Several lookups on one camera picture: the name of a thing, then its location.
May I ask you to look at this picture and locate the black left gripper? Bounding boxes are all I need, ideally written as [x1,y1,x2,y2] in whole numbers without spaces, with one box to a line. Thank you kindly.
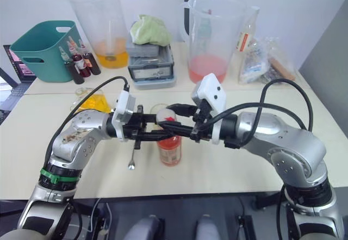
[122,105,175,149]

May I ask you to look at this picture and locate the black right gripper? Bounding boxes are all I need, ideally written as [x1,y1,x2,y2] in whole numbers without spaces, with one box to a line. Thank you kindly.
[157,103,219,143]

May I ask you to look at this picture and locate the red juice plastic bottle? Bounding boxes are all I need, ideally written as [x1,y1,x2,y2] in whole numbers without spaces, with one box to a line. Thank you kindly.
[157,125,182,167]

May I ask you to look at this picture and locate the square glass bottle orange liquid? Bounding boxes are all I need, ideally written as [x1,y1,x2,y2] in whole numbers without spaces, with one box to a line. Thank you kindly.
[72,87,114,115]

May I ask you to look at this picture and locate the clear drinking glass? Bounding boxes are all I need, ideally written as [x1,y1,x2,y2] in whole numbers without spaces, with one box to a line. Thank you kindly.
[150,103,170,116]

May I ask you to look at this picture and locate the long metal spoon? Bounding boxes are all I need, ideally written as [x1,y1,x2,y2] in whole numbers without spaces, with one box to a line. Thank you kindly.
[128,141,137,171]

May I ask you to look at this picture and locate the small bottle brown liquid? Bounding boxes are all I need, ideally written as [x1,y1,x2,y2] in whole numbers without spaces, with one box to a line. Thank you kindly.
[79,40,102,76]

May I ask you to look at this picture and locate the small bottle dark liquid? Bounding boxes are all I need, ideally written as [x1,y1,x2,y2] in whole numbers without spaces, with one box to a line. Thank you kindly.
[65,48,85,85]

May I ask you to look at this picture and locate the clear pitcher pink liquid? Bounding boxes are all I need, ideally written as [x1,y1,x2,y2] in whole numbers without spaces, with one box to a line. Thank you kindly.
[178,0,247,85]

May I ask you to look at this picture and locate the small bottle red liquid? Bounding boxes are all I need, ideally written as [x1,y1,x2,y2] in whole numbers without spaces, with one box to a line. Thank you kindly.
[71,37,92,78]

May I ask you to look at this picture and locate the clear measuring cup orange liquid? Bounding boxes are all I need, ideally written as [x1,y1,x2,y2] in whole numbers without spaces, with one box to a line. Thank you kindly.
[65,0,130,69]

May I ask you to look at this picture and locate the green cloth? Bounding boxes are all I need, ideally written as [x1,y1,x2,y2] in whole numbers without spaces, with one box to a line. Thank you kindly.
[129,14,172,47]

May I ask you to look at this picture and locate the crinkled clear plastic bag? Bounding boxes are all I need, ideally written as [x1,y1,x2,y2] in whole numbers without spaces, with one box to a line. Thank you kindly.
[240,36,297,85]

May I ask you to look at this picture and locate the tall clear bag red label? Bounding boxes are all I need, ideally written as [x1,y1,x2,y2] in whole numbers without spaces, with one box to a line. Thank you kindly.
[236,5,261,85]

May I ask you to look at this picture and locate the brown wooden cylinder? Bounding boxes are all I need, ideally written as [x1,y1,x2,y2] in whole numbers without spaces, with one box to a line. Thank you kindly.
[268,56,296,81]

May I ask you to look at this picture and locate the teal plastic basket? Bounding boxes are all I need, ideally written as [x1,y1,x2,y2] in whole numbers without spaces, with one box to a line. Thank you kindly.
[10,20,79,83]

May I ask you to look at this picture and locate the open laptop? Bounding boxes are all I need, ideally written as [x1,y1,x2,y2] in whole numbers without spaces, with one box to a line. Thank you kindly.
[0,44,38,125]

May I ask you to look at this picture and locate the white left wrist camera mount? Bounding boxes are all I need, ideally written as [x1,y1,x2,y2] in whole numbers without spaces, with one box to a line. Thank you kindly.
[111,90,136,143]

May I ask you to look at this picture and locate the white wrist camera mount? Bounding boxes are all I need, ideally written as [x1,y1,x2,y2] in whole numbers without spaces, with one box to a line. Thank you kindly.
[191,73,227,145]
[111,90,136,143]

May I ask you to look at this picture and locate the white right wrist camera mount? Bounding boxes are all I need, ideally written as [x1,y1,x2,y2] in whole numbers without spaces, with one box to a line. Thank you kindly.
[191,73,227,145]

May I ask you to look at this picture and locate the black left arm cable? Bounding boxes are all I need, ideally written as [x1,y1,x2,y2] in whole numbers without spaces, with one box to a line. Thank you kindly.
[48,76,131,156]

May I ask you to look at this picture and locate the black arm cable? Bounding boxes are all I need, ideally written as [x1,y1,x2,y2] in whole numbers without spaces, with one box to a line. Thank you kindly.
[194,78,314,150]
[48,76,131,156]

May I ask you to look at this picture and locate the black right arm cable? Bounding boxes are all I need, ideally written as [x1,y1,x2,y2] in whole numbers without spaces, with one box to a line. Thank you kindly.
[194,78,314,150]

